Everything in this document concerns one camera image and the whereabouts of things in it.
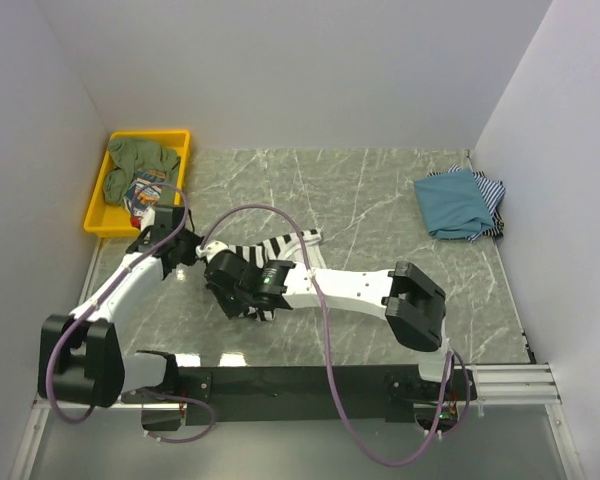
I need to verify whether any black white striped top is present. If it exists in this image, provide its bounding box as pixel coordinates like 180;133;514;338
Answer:
195;227;327;324

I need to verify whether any teal tank top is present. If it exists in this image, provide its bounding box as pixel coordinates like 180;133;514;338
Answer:
414;169;494;240

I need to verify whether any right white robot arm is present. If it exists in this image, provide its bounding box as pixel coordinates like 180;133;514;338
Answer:
199;246;454;399

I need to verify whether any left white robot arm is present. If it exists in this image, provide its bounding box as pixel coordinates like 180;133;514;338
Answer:
38;206;202;407

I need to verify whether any yellow plastic bin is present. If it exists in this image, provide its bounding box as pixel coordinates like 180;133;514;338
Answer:
83;130;192;238

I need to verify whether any olive patterned garment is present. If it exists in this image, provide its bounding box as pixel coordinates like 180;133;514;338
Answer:
103;137;181;217

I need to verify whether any black base beam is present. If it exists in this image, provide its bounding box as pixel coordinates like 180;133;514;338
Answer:
119;362;481;429

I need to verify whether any black striped folded top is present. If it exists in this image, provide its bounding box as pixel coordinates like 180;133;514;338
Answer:
427;169;506;240

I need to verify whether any blue white striped folded top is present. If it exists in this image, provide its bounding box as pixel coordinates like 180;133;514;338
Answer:
468;171;506;242

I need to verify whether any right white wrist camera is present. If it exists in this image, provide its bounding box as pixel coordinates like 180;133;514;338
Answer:
196;240;229;261

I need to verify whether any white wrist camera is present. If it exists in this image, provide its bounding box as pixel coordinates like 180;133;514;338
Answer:
130;207;155;231
196;240;229;261

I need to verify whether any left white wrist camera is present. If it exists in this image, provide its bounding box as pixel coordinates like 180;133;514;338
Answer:
130;207;155;231

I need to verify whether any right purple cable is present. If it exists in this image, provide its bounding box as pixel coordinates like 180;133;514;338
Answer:
199;204;472;469

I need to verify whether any aluminium rail frame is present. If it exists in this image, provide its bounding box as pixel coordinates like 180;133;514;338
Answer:
31;364;562;410

